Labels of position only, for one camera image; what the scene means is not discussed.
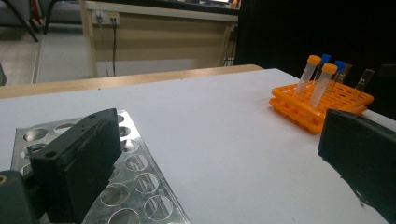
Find clear test tube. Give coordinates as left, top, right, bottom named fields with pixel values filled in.
left=337, top=63, right=353, bottom=85
left=354, top=68, right=375, bottom=93

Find silver metal test tube rack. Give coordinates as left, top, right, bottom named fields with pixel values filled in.
left=10, top=109, right=192, bottom=224

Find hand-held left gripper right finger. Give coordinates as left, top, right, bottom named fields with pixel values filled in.
left=317, top=108, right=396, bottom=224

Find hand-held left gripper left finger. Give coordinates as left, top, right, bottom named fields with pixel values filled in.
left=27, top=107, right=123, bottom=224

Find orange-capped test tube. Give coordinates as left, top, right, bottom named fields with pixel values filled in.
left=308, top=63, right=338, bottom=108
left=293, top=54, right=322, bottom=96

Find black chair legs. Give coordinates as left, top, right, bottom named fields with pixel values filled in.
left=2, top=0, right=59, bottom=43

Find blue-capped test tube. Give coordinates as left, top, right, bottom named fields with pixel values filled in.
left=330, top=60, right=347, bottom=91
left=312, top=53, right=332, bottom=83

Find orange plastic test tube rack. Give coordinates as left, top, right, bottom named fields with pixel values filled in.
left=268, top=81, right=375, bottom=135

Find white power strip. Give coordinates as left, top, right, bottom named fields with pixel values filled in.
left=92, top=10, right=120, bottom=26

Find black power cable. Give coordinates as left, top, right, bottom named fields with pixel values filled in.
left=111, top=18, right=118, bottom=77

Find white board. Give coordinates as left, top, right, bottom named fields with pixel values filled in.
left=0, top=67, right=396, bottom=224

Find beige desk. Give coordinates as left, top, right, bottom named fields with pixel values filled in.
left=78, top=0, right=240, bottom=78

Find black curtain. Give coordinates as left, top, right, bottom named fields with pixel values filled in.
left=233, top=0, right=396, bottom=120

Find wooden table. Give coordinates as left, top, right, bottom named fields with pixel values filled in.
left=0, top=63, right=264, bottom=100

